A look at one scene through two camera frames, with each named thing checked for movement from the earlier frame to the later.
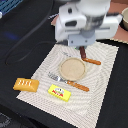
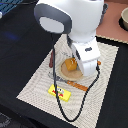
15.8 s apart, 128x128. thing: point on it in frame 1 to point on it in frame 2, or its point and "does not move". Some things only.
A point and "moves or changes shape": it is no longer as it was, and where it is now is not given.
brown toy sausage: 82,52 moves or changes shape
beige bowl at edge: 124,14 does not move
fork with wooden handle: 69,82 does not move
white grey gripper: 81,29 to 89,54
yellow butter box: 59,92 does not move
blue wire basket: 7,5 does not move
